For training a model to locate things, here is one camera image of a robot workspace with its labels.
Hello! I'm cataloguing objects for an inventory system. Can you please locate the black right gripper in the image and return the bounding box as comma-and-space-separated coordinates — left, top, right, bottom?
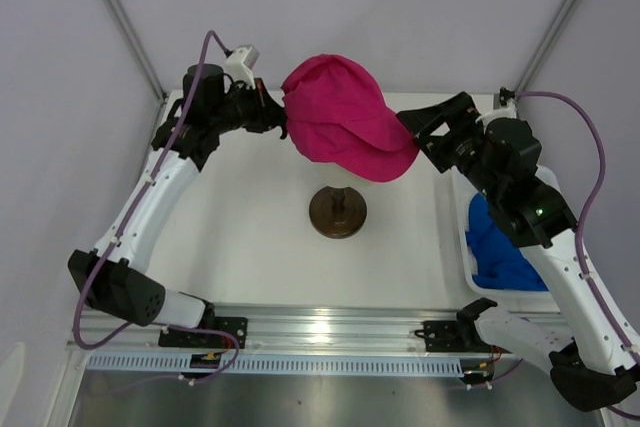
396, 92, 504, 202

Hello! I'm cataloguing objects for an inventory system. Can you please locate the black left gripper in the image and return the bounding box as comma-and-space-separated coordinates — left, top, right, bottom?
210, 78, 290, 135

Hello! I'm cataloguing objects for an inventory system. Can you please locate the magenta baseball cap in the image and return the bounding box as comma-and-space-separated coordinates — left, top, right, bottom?
293, 131, 418, 183

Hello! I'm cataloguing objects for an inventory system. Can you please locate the brown wooden round stand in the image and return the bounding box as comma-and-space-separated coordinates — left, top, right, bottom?
308, 186, 368, 239

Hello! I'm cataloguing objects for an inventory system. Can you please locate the blue cap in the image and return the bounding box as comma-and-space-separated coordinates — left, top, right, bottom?
465, 194, 548, 292

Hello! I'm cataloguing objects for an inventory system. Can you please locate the cream mannequin head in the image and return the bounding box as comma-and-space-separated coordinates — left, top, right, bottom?
314, 163, 373, 189

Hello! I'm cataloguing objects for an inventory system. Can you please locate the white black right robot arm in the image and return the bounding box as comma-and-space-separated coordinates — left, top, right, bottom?
397, 92, 639, 412

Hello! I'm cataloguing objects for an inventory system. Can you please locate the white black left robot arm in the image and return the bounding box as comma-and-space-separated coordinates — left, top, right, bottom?
68, 64, 286, 348

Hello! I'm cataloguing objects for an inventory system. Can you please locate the white plastic perforated basket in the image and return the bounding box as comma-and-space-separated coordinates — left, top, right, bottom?
451, 171, 551, 301

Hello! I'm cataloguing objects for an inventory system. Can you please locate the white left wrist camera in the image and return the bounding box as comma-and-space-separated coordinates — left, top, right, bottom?
223, 45, 260, 89

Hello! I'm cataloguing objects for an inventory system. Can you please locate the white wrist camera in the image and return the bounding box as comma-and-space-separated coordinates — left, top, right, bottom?
223, 45, 260, 89
480, 87, 517, 125

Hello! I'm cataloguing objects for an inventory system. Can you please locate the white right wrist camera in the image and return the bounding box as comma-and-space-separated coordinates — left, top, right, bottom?
480, 87, 517, 125

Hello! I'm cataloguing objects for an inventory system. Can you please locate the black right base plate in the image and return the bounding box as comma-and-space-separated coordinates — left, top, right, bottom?
413, 320, 491, 353

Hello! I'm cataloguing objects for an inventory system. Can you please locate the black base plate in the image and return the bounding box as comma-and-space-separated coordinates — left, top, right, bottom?
158, 315, 250, 350
413, 320, 491, 353

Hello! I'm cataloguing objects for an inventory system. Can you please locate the aluminium mounting rail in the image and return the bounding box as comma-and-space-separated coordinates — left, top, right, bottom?
67, 302, 611, 359

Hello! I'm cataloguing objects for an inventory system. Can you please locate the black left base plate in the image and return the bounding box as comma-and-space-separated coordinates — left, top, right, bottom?
158, 315, 250, 350

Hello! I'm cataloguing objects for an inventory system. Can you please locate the left aluminium frame post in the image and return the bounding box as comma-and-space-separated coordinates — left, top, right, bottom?
102, 0, 166, 100

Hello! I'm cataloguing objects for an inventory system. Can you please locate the aluminium frame post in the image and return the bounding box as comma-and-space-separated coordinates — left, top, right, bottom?
102, 0, 166, 100
513, 0, 582, 92

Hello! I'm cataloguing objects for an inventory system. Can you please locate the right aluminium frame post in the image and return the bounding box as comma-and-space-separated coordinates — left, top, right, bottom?
513, 0, 582, 92

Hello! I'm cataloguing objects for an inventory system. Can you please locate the white slotted cable duct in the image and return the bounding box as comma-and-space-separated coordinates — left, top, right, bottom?
87, 352, 464, 378

